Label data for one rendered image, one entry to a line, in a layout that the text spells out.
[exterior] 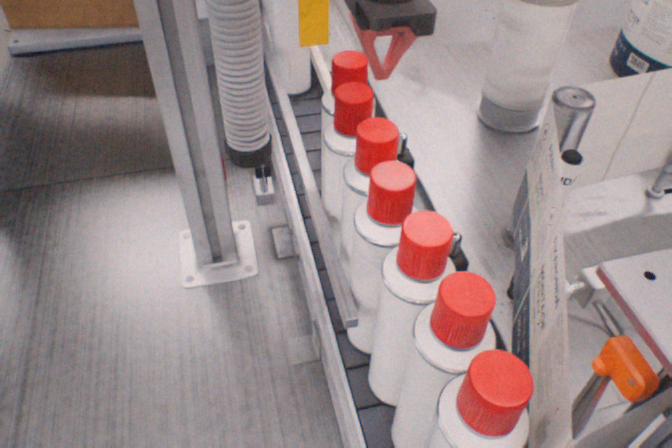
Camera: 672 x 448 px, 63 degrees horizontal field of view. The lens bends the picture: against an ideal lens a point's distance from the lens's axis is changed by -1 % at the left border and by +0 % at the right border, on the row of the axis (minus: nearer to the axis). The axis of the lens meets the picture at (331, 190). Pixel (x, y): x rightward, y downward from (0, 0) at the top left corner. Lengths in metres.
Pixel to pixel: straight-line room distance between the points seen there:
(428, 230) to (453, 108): 0.48
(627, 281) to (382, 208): 0.17
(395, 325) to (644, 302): 0.18
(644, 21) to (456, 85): 0.27
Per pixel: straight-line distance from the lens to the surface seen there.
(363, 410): 0.51
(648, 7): 0.92
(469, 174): 0.71
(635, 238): 0.71
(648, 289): 0.29
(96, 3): 1.11
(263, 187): 0.63
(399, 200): 0.38
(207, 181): 0.57
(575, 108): 0.53
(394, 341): 0.42
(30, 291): 0.71
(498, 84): 0.76
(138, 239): 0.72
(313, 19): 0.56
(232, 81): 0.36
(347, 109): 0.46
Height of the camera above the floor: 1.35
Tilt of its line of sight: 44 degrees down
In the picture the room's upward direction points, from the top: 1 degrees clockwise
